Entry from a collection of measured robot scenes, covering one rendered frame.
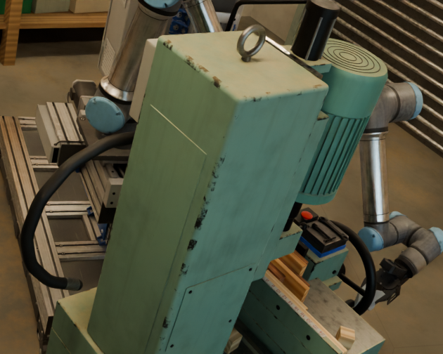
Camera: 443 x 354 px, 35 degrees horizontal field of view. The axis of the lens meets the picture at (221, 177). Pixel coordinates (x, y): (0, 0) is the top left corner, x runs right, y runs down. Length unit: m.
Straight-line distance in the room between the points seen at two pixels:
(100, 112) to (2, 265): 1.10
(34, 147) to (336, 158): 2.02
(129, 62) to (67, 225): 1.06
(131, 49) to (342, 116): 0.73
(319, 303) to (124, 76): 0.80
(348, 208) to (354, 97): 2.57
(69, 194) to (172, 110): 1.84
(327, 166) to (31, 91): 2.86
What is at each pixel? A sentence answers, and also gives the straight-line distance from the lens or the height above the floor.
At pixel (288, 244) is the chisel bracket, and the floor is 1.04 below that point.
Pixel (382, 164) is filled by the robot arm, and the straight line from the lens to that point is 2.09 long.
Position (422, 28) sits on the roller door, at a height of 0.68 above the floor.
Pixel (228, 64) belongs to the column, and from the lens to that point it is 1.17.
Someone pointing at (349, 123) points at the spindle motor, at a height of 1.40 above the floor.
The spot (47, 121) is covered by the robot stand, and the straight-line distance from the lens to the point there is 2.44.
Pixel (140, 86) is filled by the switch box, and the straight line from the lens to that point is 1.31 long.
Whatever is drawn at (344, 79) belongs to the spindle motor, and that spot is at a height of 1.49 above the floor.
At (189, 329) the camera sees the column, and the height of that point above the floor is 0.99.
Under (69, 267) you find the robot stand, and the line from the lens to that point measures 2.65.
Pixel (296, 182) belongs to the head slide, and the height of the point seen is 1.27.
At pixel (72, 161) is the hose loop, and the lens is 1.29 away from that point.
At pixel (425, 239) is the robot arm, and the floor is 0.89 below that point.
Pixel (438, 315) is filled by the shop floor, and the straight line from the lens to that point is 3.50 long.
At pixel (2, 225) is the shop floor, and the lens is 3.12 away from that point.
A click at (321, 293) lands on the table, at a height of 0.90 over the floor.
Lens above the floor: 1.97
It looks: 32 degrees down
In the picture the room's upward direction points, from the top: 18 degrees clockwise
